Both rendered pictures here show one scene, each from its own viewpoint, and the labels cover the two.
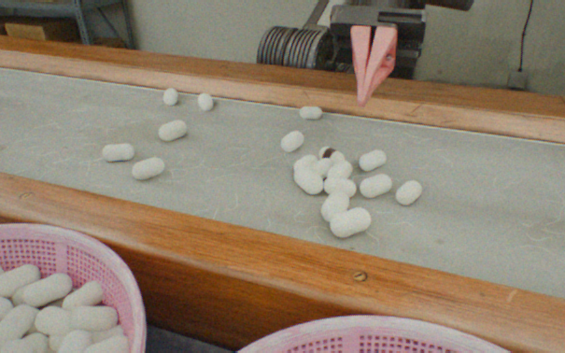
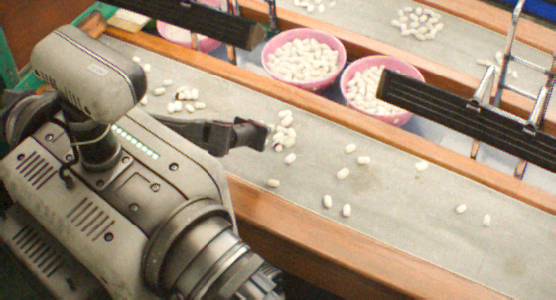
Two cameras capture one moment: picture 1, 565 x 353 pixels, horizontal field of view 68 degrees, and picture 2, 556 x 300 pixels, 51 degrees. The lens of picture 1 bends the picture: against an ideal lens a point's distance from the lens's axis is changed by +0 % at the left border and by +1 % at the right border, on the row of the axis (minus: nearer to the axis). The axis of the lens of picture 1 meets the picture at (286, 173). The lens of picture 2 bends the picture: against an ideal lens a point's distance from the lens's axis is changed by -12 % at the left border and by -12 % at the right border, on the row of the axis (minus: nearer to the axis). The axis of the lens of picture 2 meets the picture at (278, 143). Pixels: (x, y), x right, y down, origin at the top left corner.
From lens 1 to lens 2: 1.99 m
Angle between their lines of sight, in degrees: 98
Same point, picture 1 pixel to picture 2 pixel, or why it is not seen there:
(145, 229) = (345, 111)
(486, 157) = not seen: hidden behind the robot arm
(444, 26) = not seen: outside the picture
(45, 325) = (365, 102)
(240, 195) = (316, 136)
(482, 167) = not seen: hidden behind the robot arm
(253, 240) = (315, 104)
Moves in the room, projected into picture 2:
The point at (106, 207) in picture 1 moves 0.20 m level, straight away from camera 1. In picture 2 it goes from (357, 121) to (382, 173)
